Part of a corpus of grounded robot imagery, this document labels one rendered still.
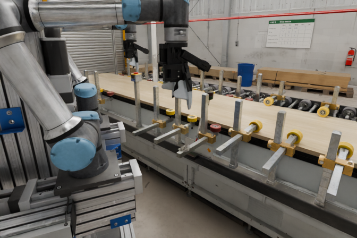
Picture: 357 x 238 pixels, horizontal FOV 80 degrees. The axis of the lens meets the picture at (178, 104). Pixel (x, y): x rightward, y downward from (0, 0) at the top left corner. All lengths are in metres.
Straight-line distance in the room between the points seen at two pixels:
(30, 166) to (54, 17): 0.62
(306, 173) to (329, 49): 7.01
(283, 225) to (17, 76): 1.81
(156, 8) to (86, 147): 0.44
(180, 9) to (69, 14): 0.34
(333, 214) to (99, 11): 1.37
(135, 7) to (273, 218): 1.71
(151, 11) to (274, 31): 8.11
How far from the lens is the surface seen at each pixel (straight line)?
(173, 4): 0.65
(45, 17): 0.79
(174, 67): 0.65
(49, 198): 0.96
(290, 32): 8.53
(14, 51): 0.68
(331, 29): 8.39
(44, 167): 1.10
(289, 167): 1.62
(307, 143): 1.57
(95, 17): 0.77
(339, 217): 1.41
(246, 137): 1.37
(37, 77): 0.68
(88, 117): 0.81
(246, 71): 7.16
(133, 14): 0.64
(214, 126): 1.60
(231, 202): 2.06
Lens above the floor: 1.53
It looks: 17 degrees down
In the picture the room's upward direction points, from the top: straight up
